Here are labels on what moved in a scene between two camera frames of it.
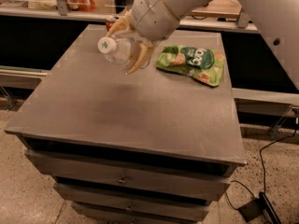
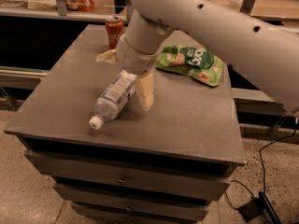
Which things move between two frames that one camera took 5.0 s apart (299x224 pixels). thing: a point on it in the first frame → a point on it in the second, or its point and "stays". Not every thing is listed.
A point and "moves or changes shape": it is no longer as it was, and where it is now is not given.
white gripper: x=149 y=16 → x=135 y=60
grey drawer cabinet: x=149 y=147 stays
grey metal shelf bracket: x=62 y=0 stays
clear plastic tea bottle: x=116 y=48 moves or changes shape
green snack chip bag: x=198 y=63 stays
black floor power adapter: x=259 y=206 stays
